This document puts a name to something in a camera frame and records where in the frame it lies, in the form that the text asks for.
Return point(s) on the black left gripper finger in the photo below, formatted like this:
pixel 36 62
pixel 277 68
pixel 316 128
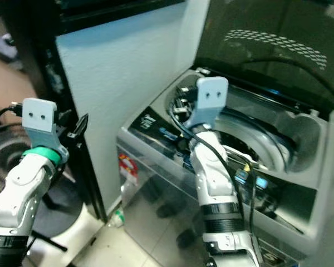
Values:
pixel 83 124

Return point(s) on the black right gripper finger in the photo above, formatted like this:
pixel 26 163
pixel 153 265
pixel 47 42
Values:
pixel 173 111

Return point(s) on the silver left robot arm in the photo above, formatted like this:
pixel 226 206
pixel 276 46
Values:
pixel 16 200

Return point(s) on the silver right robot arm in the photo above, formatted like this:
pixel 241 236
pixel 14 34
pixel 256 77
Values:
pixel 217 178

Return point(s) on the grey top-load washing machine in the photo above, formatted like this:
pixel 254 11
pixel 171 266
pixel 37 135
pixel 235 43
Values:
pixel 167 222

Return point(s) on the black washer control panel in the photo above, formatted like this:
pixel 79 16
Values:
pixel 161 136

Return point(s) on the red round washer sticker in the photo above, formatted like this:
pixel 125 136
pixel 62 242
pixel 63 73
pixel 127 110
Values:
pixel 127 166

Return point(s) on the black electric fan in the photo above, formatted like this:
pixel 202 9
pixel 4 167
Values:
pixel 5 161

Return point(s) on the tall black cabinet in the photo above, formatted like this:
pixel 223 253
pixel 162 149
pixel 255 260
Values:
pixel 44 55

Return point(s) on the white base with black disc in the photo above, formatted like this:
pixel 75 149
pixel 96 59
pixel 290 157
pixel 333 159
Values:
pixel 72 222

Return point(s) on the grey washer tub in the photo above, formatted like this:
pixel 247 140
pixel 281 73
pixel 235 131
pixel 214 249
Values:
pixel 273 136

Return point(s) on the small green-capped bottle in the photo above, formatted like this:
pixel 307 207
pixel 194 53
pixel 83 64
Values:
pixel 117 217

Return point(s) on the dark glass washer lid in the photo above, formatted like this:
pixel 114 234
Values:
pixel 267 33

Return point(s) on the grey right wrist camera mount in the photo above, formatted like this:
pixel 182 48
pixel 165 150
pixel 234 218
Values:
pixel 211 97

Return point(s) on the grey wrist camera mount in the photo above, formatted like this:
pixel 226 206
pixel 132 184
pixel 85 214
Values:
pixel 40 119
pixel 211 97

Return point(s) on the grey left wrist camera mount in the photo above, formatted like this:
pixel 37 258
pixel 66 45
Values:
pixel 40 119

